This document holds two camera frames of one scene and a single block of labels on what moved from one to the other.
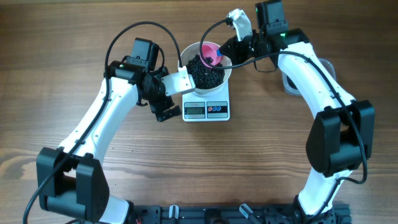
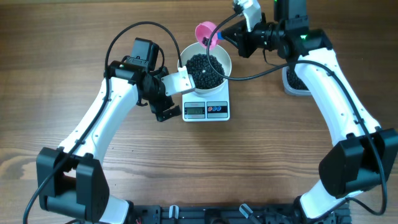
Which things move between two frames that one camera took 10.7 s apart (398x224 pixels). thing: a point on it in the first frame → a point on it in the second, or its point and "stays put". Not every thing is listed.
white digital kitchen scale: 199,108 stays put
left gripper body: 157,99 stays put
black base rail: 340,213 stays put
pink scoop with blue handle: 210,50 → 204,30
